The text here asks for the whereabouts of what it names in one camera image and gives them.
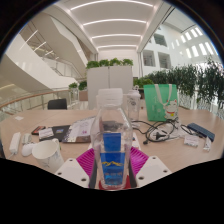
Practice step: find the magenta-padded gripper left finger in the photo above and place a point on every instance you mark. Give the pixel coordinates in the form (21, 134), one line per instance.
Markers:
(71, 171)

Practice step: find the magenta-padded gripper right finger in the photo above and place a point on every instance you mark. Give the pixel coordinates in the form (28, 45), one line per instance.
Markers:
(151, 170)

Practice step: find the clear blue-labelled water bottle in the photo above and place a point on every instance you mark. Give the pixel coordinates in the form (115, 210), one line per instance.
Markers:
(112, 166)

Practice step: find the white mug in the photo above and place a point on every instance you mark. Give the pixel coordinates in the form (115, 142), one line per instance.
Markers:
(50, 158)

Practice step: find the black folder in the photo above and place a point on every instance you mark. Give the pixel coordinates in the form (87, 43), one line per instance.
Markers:
(61, 131)

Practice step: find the printed booklet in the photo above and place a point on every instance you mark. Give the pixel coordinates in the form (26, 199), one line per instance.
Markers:
(80, 130)

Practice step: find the white card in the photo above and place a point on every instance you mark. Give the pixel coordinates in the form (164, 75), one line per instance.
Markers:
(46, 133)

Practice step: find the white computer mouse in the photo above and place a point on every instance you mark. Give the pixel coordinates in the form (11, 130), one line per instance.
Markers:
(27, 150)

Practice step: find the small white packet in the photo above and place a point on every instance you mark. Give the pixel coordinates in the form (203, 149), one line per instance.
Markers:
(191, 140)

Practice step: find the small red and black box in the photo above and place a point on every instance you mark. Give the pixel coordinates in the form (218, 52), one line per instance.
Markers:
(38, 130)

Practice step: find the small pale oval device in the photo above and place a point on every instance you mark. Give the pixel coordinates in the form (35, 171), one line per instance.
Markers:
(27, 138)

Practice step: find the small white tube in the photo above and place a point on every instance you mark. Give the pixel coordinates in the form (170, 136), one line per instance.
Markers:
(207, 144)

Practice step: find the white power strip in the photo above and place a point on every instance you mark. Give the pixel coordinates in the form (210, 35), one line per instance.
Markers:
(15, 142)

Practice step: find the clear white-capped drink bottle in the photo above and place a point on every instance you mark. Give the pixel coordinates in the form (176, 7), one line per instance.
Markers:
(134, 105)

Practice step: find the black chair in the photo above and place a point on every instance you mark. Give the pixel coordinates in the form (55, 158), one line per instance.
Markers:
(57, 104)

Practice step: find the green tote bag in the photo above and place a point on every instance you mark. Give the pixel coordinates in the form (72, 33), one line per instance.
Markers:
(156, 100)

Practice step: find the small brown planter box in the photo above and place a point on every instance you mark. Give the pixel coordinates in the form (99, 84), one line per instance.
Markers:
(82, 95)

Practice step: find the green plant hedge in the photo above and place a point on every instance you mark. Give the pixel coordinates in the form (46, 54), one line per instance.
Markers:
(186, 80)

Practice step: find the white cabinet with plants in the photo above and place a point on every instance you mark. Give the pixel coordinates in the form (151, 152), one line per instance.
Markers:
(110, 78)

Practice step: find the ceiling light strips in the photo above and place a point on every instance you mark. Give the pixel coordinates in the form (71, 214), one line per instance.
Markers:
(113, 21)

